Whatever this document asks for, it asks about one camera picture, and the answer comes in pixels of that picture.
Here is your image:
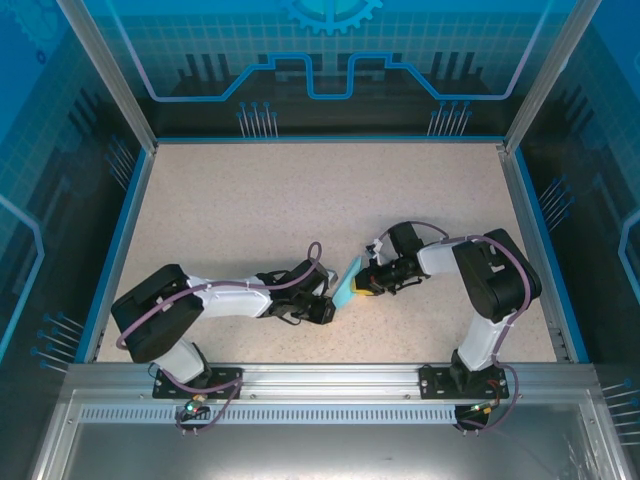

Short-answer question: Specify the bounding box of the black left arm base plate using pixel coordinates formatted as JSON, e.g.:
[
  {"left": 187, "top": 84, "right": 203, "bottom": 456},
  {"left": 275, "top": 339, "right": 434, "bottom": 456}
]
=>
[{"left": 152, "top": 367, "right": 245, "bottom": 401}]

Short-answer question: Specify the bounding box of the long aluminium mounting rail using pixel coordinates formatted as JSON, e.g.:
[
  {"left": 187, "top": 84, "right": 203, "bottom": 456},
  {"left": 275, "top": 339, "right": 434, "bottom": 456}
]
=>
[{"left": 67, "top": 363, "right": 596, "bottom": 401}]

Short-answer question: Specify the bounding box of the aluminium side rail blue edge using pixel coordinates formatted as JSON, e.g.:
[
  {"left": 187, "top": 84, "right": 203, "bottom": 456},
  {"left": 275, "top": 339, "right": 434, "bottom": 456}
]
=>
[
  {"left": 497, "top": 142, "right": 591, "bottom": 365},
  {"left": 74, "top": 144, "right": 160, "bottom": 365}
]

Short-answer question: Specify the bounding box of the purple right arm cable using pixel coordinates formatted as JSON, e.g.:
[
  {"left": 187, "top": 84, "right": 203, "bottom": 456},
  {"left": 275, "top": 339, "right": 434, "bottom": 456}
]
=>
[{"left": 379, "top": 222, "right": 531, "bottom": 436}]

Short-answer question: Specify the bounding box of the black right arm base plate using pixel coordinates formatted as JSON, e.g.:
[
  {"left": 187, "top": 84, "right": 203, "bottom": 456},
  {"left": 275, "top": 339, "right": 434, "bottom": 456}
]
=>
[{"left": 418, "top": 365, "right": 506, "bottom": 401}]

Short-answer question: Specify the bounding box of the slotted metal cable duct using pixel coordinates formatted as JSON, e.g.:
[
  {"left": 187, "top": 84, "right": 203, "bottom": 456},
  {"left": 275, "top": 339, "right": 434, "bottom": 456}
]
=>
[{"left": 77, "top": 405, "right": 501, "bottom": 425}]

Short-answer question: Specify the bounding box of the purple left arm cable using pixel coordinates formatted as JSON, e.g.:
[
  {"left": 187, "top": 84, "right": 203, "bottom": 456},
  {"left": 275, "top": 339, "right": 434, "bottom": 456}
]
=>
[{"left": 115, "top": 241, "right": 324, "bottom": 436}]

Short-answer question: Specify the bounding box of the grey metal tray panel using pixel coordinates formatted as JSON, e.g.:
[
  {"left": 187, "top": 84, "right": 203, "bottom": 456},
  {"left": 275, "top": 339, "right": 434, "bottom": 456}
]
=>
[{"left": 29, "top": 389, "right": 626, "bottom": 480}]

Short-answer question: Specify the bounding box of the thin aluminium table-edge rail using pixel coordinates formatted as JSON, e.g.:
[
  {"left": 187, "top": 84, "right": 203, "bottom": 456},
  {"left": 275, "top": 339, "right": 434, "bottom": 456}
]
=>
[{"left": 152, "top": 135, "right": 509, "bottom": 149}]

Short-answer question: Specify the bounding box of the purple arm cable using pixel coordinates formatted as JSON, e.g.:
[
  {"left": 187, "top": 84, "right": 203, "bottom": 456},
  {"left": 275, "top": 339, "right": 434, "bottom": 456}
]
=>
[
  {"left": 115, "top": 241, "right": 324, "bottom": 436},
  {"left": 379, "top": 222, "right": 531, "bottom": 436}
]

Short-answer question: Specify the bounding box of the light blue cloth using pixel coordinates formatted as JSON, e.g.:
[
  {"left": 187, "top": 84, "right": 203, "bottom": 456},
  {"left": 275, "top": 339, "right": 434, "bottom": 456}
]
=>
[{"left": 331, "top": 254, "right": 365, "bottom": 310}]

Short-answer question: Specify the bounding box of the aluminium frame post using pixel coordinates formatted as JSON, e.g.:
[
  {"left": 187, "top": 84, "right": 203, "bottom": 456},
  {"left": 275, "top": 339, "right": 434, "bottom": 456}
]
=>
[
  {"left": 54, "top": 0, "right": 160, "bottom": 154},
  {"left": 502, "top": 0, "right": 604, "bottom": 154}
]

